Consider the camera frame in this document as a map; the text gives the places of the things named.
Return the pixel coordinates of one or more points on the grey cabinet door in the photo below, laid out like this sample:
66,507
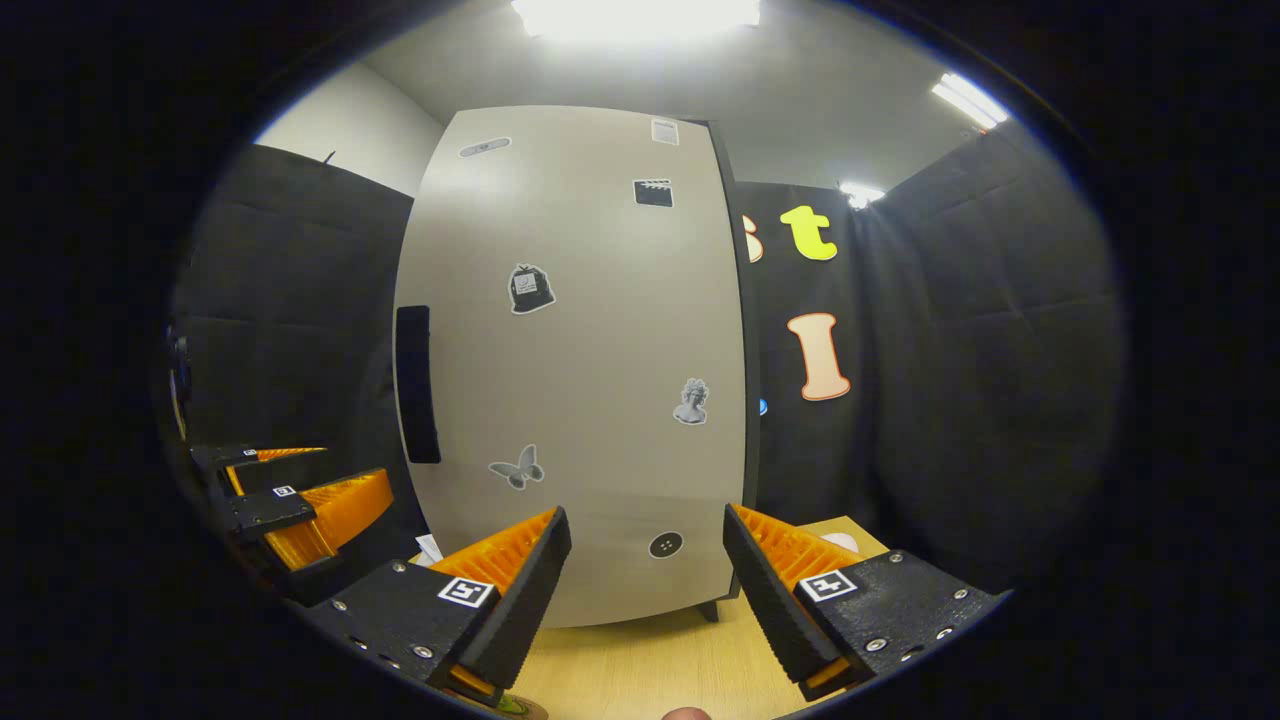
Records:
590,380

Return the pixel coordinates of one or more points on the small white box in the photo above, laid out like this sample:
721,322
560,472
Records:
428,548

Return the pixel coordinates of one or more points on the dark grey cabinet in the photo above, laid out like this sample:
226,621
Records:
752,330

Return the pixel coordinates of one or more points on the round cork coaster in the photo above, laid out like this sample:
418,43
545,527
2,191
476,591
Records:
537,712

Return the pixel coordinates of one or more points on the long ceiling light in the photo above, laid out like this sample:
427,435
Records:
970,98

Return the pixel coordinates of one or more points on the white round object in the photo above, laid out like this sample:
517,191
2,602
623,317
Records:
840,542

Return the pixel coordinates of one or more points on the large ceiling light panel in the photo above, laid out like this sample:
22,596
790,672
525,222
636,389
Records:
635,15

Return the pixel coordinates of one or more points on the black backdrop cloth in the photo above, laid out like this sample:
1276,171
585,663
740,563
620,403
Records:
980,380

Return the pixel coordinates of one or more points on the small ceiling light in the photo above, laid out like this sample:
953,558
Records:
862,195

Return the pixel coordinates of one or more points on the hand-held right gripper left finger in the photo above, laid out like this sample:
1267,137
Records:
530,590

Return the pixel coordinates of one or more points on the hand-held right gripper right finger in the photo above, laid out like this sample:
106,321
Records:
765,595

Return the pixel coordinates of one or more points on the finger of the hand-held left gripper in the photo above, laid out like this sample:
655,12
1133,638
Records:
265,510
290,472

